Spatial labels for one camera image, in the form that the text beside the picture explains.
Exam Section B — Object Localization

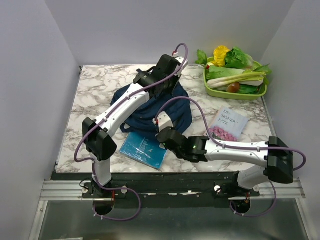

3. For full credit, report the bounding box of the navy blue student backpack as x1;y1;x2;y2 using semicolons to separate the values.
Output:
120;83;193;141

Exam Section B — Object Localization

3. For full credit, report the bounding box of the blue thin notebook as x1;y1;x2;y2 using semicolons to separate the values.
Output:
119;132;167;170

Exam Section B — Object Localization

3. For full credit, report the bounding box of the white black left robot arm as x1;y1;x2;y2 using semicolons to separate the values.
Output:
82;52;188;198

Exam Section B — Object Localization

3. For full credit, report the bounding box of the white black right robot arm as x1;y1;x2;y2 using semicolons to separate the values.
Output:
156;127;294;196

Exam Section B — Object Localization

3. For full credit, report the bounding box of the toy celery stalk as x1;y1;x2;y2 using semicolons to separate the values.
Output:
206;71;267;89

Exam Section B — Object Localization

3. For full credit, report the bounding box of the white flower cover book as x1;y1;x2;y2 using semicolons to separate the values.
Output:
207;106;249;142

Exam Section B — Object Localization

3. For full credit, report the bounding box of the yellow toy flower vegetable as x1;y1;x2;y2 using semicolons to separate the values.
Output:
213;45;230;67

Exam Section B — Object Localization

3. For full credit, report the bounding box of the brown toy mushroom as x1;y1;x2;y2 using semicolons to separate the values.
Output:
226;82;241;93

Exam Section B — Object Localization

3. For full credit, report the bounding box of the green toy lettuce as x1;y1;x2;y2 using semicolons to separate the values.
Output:
224;47;254;69

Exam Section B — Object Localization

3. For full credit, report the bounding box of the green vegetable tray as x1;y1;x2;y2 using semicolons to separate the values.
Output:
203;57;272;100

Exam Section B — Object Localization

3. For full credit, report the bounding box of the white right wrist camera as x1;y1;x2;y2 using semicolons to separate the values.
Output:
152;111;174;132

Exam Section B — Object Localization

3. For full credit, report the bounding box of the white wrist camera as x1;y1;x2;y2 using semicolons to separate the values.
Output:
152;111;174;132
172;51;189;77

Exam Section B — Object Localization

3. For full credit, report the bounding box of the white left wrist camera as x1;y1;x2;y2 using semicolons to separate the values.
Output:
172;51;189;77

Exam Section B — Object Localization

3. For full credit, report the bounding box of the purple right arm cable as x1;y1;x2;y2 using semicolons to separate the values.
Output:
153;96;308;218

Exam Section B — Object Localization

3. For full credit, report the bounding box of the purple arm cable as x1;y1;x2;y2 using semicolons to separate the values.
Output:
74;43;190;221
153;96;308;218

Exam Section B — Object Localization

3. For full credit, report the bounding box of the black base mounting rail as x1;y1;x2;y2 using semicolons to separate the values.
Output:
79;171;276;210

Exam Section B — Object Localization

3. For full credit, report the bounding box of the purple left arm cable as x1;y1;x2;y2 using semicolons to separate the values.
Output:
74;43;190;221

